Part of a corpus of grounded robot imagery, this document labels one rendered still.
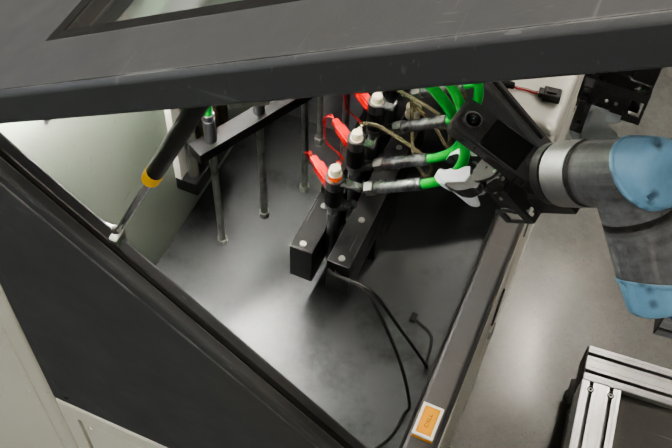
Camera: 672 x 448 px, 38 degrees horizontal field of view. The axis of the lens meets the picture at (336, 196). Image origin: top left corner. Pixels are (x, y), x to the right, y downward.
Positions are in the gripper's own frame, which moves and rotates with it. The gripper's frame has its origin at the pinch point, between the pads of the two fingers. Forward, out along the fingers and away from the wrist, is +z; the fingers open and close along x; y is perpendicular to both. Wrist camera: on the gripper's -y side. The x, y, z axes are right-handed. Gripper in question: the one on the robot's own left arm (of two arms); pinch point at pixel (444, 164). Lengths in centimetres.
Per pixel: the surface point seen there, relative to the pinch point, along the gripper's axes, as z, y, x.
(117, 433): 45, 4, -51
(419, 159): 12.0, 2.6, 3.6
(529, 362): 86, 99, 22
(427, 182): 3.1, 1.1, -2.1
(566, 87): 24, 24, 39
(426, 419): 6.2, 23.8, -25.4
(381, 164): 18.5, 1.2, 1.6
